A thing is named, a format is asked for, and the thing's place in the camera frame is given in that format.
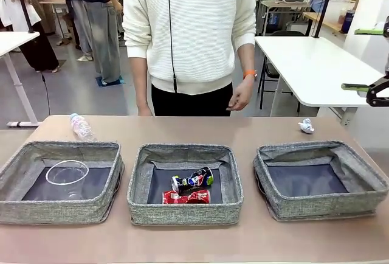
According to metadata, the white paper ball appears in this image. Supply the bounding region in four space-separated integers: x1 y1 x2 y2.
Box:
297 117 315 134

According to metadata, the crushed dark blue can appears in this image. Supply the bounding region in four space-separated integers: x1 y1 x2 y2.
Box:
171 166 215 195

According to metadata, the crushed red can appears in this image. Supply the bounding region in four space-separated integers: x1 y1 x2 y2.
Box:
162 189 212 205

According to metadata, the clear plastic cup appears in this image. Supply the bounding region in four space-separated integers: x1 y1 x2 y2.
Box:
45 159 90 200

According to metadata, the person's right forearm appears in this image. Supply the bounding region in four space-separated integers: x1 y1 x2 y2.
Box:
130 57 150 109

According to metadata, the person's left forearm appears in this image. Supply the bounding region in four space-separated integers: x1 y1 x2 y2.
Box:
236 43 256 73

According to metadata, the person's left hand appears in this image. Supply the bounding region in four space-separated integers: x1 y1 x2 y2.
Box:
226 75 258 113

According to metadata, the dark blue bottle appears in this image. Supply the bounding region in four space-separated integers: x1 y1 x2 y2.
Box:
340 10 355 33

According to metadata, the wooden background table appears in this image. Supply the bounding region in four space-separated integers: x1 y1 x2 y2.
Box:
303 11 347 33

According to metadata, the clear plastic container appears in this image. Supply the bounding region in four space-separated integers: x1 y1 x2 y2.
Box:
326 0 354 30

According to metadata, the black slanted pole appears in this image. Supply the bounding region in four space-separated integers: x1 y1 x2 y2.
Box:
13 0 35 33
312 0 337 39

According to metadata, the large white table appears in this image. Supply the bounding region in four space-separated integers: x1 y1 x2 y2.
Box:
254 35 389 128

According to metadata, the black folding chair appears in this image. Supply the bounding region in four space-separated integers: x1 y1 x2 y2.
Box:
257 30 305 113

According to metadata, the grey fabric basket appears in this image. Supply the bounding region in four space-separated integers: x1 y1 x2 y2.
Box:
126 144 244 226
252 140 389 223
0 141 125 225

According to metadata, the person in white zip sweater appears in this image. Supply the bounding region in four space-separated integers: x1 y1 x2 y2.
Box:
121 0 258 117

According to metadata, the bystander in wide grey jeans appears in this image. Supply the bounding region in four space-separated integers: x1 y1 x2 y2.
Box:
75 0 124 86

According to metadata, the bystander in light shirt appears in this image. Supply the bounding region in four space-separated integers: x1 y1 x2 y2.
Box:
57 0 94 61

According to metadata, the crushed clear plastic bottle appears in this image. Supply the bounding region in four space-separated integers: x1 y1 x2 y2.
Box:
69 113 98 142

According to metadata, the background metal frame table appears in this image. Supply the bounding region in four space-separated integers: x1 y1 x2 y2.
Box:
260 0 311 35

